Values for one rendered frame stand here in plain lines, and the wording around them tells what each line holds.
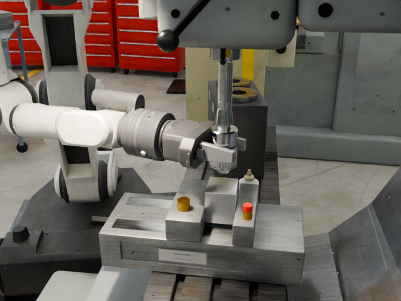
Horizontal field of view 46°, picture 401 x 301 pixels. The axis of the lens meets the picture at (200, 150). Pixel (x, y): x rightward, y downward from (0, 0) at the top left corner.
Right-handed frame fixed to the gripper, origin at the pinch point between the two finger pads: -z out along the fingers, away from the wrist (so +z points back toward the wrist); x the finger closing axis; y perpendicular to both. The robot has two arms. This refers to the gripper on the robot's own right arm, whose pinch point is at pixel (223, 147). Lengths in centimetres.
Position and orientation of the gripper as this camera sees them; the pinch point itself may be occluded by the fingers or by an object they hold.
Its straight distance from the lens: 81.1
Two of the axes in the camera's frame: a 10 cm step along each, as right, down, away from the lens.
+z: -9.1, -1.7, 3.8
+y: -0.1, 9.1, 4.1
